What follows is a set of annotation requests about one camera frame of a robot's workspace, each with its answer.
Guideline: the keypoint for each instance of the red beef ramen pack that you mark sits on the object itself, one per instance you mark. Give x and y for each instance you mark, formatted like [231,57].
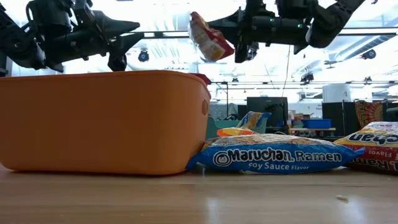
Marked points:
[201,76]
[208,42]
[376,149]

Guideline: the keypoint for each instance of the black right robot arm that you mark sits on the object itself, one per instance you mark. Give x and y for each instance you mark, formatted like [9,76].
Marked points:
[280,29]

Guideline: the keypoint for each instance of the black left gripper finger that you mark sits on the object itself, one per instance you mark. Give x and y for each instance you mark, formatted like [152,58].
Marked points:
[118,53]
[112,23]

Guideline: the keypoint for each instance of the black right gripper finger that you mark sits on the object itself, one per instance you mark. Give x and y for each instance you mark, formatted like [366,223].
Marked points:
[233,25]

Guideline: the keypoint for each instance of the orange chicken ramen pack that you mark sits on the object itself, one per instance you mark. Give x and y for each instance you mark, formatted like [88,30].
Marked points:
[233,132]

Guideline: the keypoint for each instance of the white cylindrical tank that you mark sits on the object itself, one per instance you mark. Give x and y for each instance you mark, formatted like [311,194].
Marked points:
[336,93]

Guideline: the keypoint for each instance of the blue soy sauce ramen pack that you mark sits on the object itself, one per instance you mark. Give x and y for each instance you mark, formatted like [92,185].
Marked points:
[273,155]
[253,119]

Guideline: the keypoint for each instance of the black computer monitor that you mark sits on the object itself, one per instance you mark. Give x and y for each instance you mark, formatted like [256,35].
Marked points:
[264,105]

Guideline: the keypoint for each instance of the teal plastic bin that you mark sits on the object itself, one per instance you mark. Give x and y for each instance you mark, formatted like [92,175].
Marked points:
[214,129]

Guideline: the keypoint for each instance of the blue plastic crate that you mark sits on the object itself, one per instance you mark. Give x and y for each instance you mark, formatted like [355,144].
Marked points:
[317,124]

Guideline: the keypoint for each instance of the slim silver ceiling duct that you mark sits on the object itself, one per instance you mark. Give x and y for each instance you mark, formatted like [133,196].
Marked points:
[357,49]

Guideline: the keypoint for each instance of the small white crumb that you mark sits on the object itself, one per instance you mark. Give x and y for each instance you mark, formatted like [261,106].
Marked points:
[342,197]

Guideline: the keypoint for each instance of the orange plastic bin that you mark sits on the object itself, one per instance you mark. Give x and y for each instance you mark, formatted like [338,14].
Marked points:
[93,124]

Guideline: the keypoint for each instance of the orange patterned hanging fabric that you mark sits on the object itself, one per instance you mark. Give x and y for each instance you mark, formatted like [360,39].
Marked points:
[370,113]

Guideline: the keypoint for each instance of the thin black stand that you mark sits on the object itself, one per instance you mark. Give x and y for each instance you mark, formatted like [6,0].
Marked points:
[227,99]

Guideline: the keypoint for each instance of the black ceiling track light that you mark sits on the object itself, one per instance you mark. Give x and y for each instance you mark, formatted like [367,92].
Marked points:
[254,52]
[307,77]
[143,57]
[369,54]

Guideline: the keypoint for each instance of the wooden background table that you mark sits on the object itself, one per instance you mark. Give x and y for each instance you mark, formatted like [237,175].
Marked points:
[312,129]

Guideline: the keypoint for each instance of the black cabinet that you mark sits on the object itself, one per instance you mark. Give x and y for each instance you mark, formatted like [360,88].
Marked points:
[339,116]

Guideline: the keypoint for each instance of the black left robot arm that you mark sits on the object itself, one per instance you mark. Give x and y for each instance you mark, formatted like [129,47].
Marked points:
[21,46]

